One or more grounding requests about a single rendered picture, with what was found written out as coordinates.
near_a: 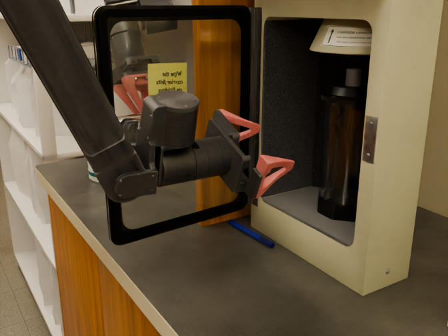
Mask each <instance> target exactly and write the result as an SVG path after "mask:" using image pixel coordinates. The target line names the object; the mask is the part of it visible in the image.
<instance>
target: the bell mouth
mask: <svg viewBox="0 0 448 336"><path fill-rule="evenodd" d="M371 41H372V28H371V25H370V24H369V22H368V21H366V20H363V19H324V20H323V22H322V24H321V26H320V28H319V30H318V32H317V34H316V36H315V38H314V40H313V42H312V44H311V46H310V48H309V49H310V50H311V51H315V52H320V53H332V54H344V55H371Z"/></svg>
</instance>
